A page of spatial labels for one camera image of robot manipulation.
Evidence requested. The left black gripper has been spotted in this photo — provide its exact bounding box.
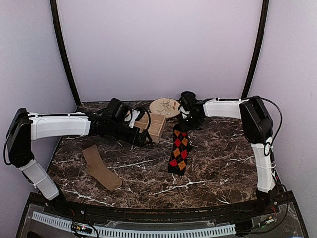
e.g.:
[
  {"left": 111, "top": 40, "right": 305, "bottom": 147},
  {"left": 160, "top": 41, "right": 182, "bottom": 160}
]
[{"left": 108, "top": 119, "right": 152, "bottom": 148}]

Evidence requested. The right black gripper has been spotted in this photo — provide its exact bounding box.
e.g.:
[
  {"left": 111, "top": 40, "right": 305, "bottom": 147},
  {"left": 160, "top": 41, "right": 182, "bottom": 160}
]
[{"left": 179, "top": 113, "right": 202, "bottom": 132}]

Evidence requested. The wooden compartment tray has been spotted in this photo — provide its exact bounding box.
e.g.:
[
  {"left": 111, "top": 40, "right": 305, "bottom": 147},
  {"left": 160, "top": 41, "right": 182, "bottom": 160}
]
[{"left": 134, "top": 113, "right": 166, "bottom": 143}]

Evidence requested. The argyle black red orange sock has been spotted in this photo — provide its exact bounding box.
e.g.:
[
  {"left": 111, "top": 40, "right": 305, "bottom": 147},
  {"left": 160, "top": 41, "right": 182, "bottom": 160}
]
[{"left": 168, "top": 124, "right": 191, "bottom": 176}]

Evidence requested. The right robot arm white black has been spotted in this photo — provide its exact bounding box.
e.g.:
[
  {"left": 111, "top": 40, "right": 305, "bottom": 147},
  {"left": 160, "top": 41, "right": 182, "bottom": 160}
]
[{"left": 178, "top": 91, "right": 276, "bottom": 193}]

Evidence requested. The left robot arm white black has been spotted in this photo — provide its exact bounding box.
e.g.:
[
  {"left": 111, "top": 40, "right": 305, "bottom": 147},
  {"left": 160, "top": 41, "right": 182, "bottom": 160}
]
[{"left": 3, "top": 108, "right": 152, "bottom": 216}]

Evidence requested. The cream floral ceramic plate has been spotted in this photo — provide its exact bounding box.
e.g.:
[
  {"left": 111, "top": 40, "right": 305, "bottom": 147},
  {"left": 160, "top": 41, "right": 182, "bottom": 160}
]
[{"left": 149, "top": 98, "right": 180, "bottom": 119}]

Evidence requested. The plain brown sock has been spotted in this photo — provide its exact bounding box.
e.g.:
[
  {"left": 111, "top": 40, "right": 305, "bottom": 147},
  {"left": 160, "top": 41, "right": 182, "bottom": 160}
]
[{"left": 82, "top": 143, "right": 122, "bottom": 190}]

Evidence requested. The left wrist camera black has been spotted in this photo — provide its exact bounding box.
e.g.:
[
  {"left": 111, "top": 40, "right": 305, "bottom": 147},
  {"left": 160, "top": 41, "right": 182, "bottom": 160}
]
[{"left": 106, "top": 98, "right": 132, "bottom": 122}]

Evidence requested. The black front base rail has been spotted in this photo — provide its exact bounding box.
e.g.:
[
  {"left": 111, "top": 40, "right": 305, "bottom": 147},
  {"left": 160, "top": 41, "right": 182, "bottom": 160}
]
[{"left": 47, "top": 200, "right": 270, "bottom": 223}]

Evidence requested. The right black frame post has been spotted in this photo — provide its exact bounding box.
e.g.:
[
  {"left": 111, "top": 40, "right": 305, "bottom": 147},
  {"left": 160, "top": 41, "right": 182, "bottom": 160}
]
[{"left": 241, "top": 0, "right": 269, "bottom": 98}]

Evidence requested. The black frame post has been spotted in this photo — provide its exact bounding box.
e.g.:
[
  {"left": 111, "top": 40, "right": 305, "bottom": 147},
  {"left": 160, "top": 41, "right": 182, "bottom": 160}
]
[
  {"left": 241, "top": 0, "right": 269, "bottom": 98},
  {"left": 50, "top": 0, "right": 81, "bottom": 107}
]

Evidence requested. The white slotted cable duct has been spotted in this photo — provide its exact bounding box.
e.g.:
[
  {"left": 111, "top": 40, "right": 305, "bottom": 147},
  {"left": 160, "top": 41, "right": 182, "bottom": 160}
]
[{"left": 31, "top": 211, "right": 236, "bottom": 238}]

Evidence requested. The left black frame post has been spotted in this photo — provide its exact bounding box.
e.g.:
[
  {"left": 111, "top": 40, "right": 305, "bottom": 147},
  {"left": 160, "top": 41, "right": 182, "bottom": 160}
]
[{"left": 50, "top": 0, "right": 81, "bottom": 107}]

